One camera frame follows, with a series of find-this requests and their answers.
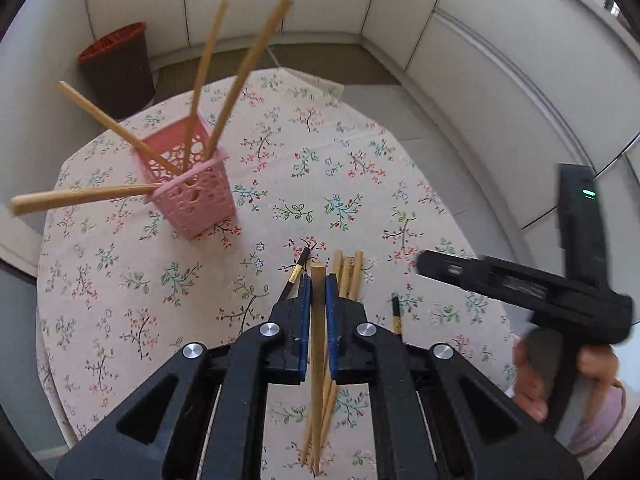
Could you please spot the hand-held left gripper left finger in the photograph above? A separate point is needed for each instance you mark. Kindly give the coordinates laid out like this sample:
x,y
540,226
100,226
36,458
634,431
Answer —
x,y
305,330

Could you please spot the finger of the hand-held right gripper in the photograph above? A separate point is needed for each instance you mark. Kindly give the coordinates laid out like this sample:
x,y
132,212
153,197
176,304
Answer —
x,y
447,266

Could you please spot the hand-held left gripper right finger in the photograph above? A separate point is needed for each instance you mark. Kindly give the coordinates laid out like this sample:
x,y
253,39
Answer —
x,y
330,330

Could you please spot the plain bamboo chopstick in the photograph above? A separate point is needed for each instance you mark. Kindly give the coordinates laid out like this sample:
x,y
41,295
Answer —
x,y
75,199
317,310
205,85
110,122
247,80

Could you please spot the pile of bamboo chopsticks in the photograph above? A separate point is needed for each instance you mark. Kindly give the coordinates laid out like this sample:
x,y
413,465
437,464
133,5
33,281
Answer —
x,y
356,280

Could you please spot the dark chopstick with gold band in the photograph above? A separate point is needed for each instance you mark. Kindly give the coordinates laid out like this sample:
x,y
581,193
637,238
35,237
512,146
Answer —
x,y
299,272
396,310

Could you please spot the pink perforated utensil holder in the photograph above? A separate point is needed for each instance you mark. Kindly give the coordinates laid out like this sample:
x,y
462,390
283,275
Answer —
x,y
200,205

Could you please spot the person's right forearm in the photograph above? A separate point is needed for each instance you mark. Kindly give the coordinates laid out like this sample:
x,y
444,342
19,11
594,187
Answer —
x,y
605,420

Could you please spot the person's right hand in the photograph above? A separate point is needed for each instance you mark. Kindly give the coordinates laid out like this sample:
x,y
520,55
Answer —
x,y
597,362

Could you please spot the floral tablecloth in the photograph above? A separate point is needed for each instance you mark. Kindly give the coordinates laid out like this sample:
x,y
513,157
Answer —
x,y
325,160

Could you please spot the olive floor mat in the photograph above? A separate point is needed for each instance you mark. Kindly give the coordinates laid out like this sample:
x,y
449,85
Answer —
x,y
340,62
175,65

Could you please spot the brown trash bin red liner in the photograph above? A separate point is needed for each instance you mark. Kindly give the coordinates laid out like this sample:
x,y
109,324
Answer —
x,y
120,75

